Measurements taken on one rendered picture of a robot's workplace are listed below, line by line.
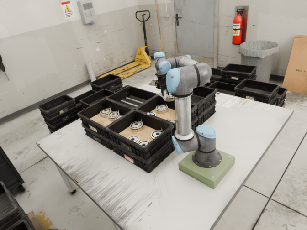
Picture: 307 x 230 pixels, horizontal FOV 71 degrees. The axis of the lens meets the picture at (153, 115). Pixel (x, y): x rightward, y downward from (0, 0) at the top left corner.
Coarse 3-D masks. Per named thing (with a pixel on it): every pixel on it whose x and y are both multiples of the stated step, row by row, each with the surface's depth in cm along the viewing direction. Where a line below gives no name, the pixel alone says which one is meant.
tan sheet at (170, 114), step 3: (168, 108) 186; (168, 111) 182; (171, 111) 181; (174, 111) 181; (156, 114) 181; (159, 114) 180; (162, 114) 179; (165, 114) 179; (168, 114) 178; (171, 114) 178; (174, 114) 177; (162, 117) 175; (165, 117) 175; (168, 117) 174; (171, 117) 173; (174, 117) 173
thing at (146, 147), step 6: (144, 114) 164; (162, 120) 154; (108, 126) 156; (114, 132) 149; (162, 132) 142; (120, 138) 146; (126, 138) 141; (156, 138) 137; (132, 144) 137; (138, 144) 135; (150, 144) 134; (144, 150) 132
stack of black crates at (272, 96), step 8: (248, 80) 265; (240, 88) 262; (248, 88) 268; (256, 88) 263; (264, 88) 256; (272, 88) 249; (240, 96) 251; (248, 96) 244; (256, 96) 238; (264, 96) 231; (272, 96) 236; (272, 104) 245
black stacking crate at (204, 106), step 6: (198, 90) 195; (204, 90) 191; (210, 90) 186; (192, 96) 198; (198, 96) 197; (204, 96) 194; (198, 102) 188; (210, 102) 180; (198, 108) 169; (204, 108) 177; (198, 114) 172
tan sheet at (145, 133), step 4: (128, 128) 169; (144, 128) 166; (148, 128) 165; (120, 132) 165; (124, 132) 165; (128, 132) 164; (132, 132) 163; (136, 132) 163; (140, 132) 162; (144, 132) 161; (148, 132) 160; (124, 136) 160; (128, 136) 160; (140, 136) 158; (144, 136) 157; (148, 136) 156; (144, 140) 153
